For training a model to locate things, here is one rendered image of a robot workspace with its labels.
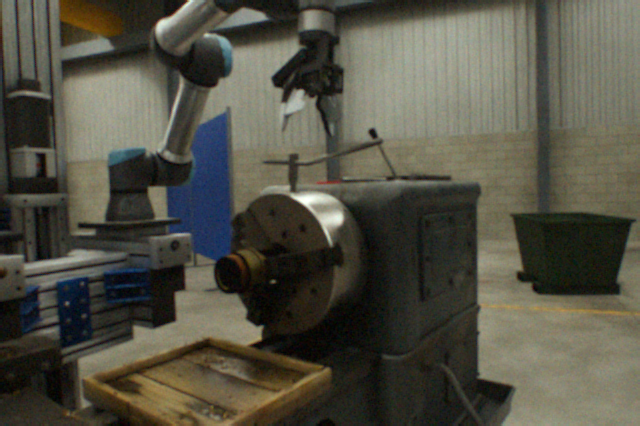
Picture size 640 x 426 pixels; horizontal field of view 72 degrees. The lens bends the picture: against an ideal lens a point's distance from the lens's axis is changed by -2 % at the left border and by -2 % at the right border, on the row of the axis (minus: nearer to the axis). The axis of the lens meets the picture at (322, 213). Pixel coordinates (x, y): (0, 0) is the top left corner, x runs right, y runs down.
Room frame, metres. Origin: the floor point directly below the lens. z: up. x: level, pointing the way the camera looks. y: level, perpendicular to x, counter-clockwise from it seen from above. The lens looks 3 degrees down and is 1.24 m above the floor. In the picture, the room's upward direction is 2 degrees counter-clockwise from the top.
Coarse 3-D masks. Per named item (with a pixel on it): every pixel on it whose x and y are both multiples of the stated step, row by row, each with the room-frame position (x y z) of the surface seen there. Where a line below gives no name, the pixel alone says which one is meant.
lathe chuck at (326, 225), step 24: (288, 192) 1.02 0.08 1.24; (264, 216) 1.00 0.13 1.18; (288, 216) 0.96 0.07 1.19; (312, 216) 0.92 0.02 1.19; (336, 216) 0.96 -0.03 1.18; (288, 240) 0.96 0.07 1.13; (312, 240) 0.92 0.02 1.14; (336, 240) 0.91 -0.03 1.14; (288, 288) 0.96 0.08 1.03; (312, 288) 0.93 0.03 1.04; (336, 288) 0.90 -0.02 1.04; (288, 312) 0.97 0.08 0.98; (312, 312) 0.92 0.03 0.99
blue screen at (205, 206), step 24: (216, 120) 6.30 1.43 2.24; (192, 144) 7.44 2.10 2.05; (216, 144) 6.34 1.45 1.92; (216, 168) 6.38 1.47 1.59; (168, 192) 9.24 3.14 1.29; (192, 192) 7.57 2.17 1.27; (216, 192) 6.42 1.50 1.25; (168, 216) 9.33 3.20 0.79; (192, 216) 7.62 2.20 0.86; (216, 216) 6.46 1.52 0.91; (192, 240) 7.66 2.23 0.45; (216, 240) 6.50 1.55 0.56; (216, 288) 5.73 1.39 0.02
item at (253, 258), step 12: (240, 252) 0.89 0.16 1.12; (252, 252) 0.90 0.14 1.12; (216, 264) 0.88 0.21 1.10; (228, 264) 0.91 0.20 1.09; (240, 264) 0.86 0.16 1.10; (252, 264) 0.87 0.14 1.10; (216, 276) 0.89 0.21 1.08; (228, 276) 0.91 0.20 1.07; (240, 276) 0.85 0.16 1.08; (252, 276) 0.87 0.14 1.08; (264, 276) 0.89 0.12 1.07; (228, 288) 0.87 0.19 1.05; (240, 288) 0.86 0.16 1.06; (252, 288) 0.88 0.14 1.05
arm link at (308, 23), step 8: (304, 16) 0.92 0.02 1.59; (312, 16) 0.92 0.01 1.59; (320, 16) 0.92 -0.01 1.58; (328, 16) 0.92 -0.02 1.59; (304, 24) 0.92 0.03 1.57; (312, 24) 0.92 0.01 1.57; (320, 24) 0.92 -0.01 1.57; (328, 24) 0.93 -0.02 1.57; (304, 32) 0.93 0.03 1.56; (320, 32) 0.92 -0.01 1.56; (328, 32) 0.93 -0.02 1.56
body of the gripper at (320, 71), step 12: (300, 36) 0.94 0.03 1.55; (312, 36) 0.92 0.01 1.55; (324, 36) 0.91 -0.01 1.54; (336, 36) 0.93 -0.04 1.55; (312, 48) 0.95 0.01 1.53; (324, 48) 0.92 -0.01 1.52; (312, 60) 0.94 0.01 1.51; (324, 60) 0.92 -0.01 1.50; (300, 72) 0.94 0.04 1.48; (312, 72) 0.92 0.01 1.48; (324, 72) 0.92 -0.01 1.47; (336, 72) 0.94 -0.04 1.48; (300, 84) 0.94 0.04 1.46; (312, 84) 0.92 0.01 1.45; (324, 84) 0.92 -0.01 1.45; (336, 84) 0.94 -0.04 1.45; (312, 96) 0.98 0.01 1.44
